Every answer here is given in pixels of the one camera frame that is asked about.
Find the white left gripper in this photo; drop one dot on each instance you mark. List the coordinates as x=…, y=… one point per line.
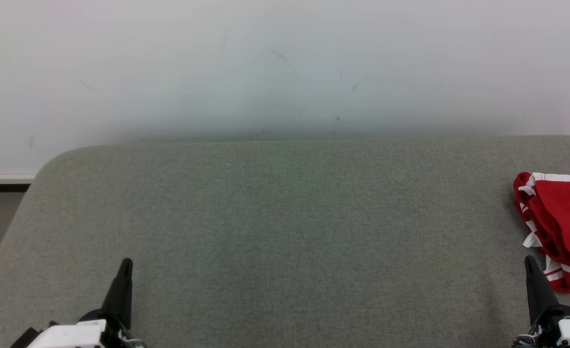
x=72, y=336

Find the red and white shirt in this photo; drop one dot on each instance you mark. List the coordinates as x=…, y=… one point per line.
x=565, y=217

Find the white baseboard strip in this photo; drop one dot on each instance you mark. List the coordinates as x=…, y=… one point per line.
x=4, y=179

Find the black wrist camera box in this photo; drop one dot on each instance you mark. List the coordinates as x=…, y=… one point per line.
x=23, y=338

